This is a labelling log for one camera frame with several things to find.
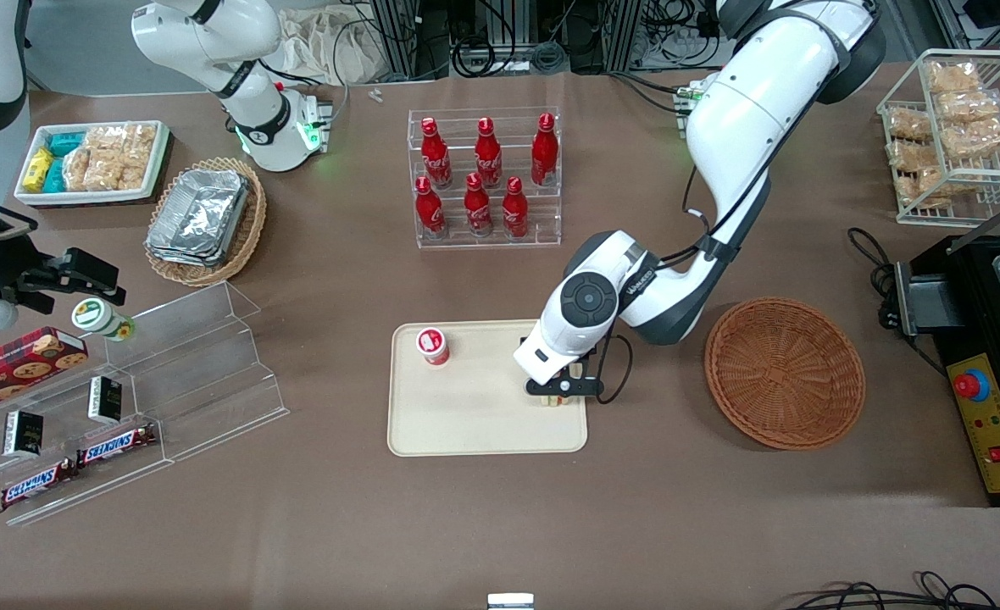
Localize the beige plastic serving tray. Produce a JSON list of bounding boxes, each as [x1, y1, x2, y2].
[[386, 319, 589, 458]]

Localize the oval wicker basket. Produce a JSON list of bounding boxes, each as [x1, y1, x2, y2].
[[143, 157, 268, 288]]

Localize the round brown wicker basket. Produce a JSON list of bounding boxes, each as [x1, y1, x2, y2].
[[704, 297, 866, 451]]

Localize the green lidded white cup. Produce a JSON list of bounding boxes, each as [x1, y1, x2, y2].
[[71, 298, 137, 343]]

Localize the white rectangular plastic bin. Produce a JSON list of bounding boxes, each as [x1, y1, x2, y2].
[[14, 120, 170, 206]]

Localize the clear bagged rice crackers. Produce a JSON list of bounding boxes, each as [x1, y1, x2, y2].
[[63, 146, 124, 192], [85, 124, 158, 153], [119, 141, 157, 190]]

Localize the small black box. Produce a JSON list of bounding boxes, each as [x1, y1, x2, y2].
[[2, 410, 45, 460], [86, 376, 123, 425]]

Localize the yellow snack packet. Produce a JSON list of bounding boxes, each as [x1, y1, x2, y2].
[[23, 148, 55, 194]]

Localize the stacked aluminium foil containers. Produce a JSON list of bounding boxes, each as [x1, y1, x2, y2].
[[145, 169, 252, 269]]

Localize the red tartan cookie box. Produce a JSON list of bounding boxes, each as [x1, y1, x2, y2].
[[0, 327, 90, 422]]

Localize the clear acrylic stepped shelf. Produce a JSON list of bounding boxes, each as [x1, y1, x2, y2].
[[0, 281, 290, 527]]

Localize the snickers chocolate bar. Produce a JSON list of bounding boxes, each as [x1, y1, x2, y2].
[[0, 458, 80, 513], [75, 424, 158, 469]]

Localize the red white lidded cup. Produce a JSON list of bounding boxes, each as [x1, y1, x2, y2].
[[416, 327, 452, 367]]

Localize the clear acrylic bottle rack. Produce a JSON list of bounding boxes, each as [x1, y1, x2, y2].
[[407, 107, 563, 250]]

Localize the red cola bottle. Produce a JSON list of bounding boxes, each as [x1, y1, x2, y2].
[[531, 113, 559, 188], [414, 175, 447, 240], [420, 117, 453, 190], [474, 118, 503, 190], [464, 173, 494, 238], [501, 176, 530, 240]]

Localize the beige cloth bag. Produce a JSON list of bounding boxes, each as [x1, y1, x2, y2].
[[277, 7, 384, 86]]

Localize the red emergency stop button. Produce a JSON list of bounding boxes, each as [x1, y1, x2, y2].
[[953, 370, 992, 402]]

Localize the bagged fried snack packet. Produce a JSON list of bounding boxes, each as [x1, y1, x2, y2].
[[941, 119, 1000, 161], [926, 61, 982, 95], [885, 108, 934, 143], [936, 89, 1000, 125], [893, 167, 952, 209], [886, 138, 942, 171]]

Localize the black countertop machine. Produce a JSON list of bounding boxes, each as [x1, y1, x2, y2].
[[894, 191, 1000, 509]]

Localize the yellow control panel box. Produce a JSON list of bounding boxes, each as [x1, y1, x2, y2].
[[947, 353, 1000, 495]]

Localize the black power cable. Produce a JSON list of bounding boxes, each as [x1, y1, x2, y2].
[[847, 226, 909, 333]]

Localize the coiled grey cable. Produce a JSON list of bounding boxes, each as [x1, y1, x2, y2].
[[530, 41, 569, 75]]

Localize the coiled black cable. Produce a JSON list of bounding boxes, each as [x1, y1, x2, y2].
[[452, 38, 503, 80]]

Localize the aluminium frame post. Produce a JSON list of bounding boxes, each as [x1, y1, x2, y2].
[[606, 0, 647, 74], [369, 0, 421, 82]]

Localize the white wire basket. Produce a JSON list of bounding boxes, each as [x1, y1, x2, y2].
[[877, 48, 1000, 227]]

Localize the black floor cables bundle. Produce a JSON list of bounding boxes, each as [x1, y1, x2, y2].
[[784, 570, 1000, 610]]

